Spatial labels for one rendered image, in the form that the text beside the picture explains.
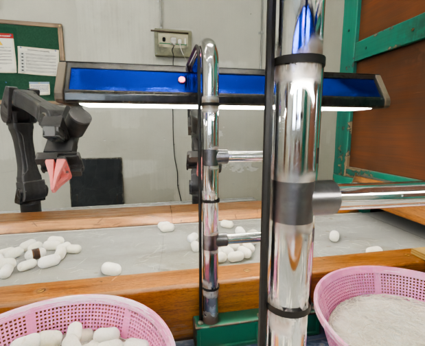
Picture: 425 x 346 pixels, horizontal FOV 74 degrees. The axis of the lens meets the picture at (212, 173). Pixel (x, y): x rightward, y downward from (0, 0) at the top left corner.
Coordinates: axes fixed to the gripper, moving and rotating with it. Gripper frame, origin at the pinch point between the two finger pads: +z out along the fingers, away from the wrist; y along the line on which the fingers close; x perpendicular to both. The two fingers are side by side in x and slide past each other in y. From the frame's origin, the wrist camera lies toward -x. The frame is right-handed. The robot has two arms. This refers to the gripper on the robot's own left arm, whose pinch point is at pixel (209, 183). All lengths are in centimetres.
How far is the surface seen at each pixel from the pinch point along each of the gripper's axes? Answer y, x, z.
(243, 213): 11.1, 11.1, 2.7
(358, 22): 50, -28, -40
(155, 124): -14, 111, -161
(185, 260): -8.1, -3.0, 21.6
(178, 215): -7.6, 11.1, 2.0
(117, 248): -22.1, 2.4, 15.2
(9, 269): -39.0, -4.6, 21.1
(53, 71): -95, 75, -184
